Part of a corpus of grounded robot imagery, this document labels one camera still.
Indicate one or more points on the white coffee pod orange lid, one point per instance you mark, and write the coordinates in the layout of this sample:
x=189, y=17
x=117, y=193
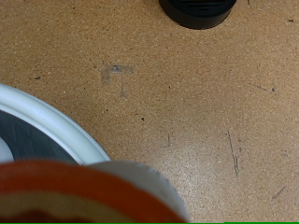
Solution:
x=93, y=193

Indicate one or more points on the black Keurig coffee machine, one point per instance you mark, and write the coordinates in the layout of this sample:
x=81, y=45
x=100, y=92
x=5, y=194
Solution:
x=196, y=15

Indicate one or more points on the white two-tier turntable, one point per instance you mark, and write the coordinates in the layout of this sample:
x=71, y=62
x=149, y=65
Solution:
x=46, y=118

